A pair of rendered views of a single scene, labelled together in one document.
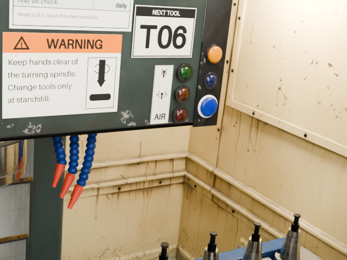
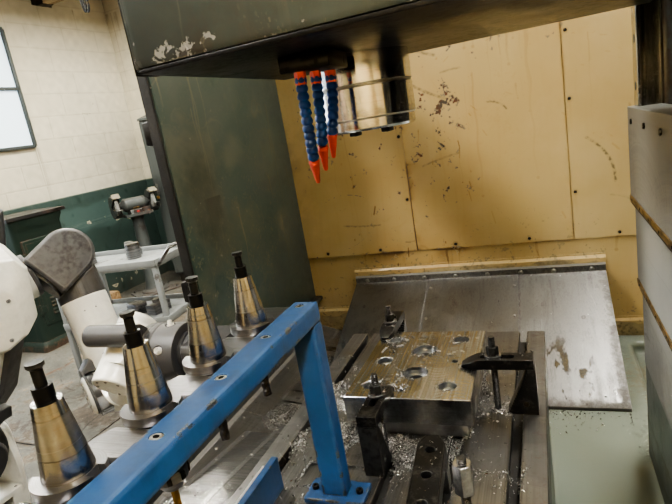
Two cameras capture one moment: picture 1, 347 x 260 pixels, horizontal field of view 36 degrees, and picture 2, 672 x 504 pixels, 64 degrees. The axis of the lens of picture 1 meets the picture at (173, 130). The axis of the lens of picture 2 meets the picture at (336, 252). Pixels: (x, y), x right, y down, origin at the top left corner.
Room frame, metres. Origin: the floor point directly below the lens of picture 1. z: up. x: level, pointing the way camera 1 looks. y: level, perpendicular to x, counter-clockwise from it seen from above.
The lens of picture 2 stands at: (1.54, -0.30, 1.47)
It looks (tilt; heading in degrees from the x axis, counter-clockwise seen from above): 13 degrees down; 146
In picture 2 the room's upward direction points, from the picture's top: 10 degrees counter-clockwise
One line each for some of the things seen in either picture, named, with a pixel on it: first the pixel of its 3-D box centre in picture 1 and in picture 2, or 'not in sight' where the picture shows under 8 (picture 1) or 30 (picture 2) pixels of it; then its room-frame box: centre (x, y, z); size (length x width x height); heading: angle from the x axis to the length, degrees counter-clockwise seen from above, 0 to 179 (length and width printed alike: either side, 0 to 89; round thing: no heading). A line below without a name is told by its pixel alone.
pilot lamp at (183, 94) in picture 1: (183, 94); not in sight; (0.76, -0.01, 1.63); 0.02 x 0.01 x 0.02; 124
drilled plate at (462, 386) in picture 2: not in sight; (421, 372); (0.78, 0.36, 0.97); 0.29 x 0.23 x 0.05; 124
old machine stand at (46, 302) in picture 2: not in sight; (36, 278); (-3.88, 0.13, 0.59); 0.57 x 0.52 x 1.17; 121
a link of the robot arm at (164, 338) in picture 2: not in sight; (200, 349); (0.78, -0.06, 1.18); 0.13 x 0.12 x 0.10; 124
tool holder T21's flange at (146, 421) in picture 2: not in sight; (153, 414); (0.98, -0.19, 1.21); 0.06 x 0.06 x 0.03
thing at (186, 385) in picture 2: not in sight; (185, 388); (0.95, -0.14, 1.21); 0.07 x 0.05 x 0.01; 34
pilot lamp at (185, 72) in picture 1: (185, 72); not in sight; (0.76, -0.01, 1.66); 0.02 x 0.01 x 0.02; 124
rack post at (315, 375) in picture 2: not in sight; (322, 412); (0.88, 0.07, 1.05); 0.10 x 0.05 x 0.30; 34
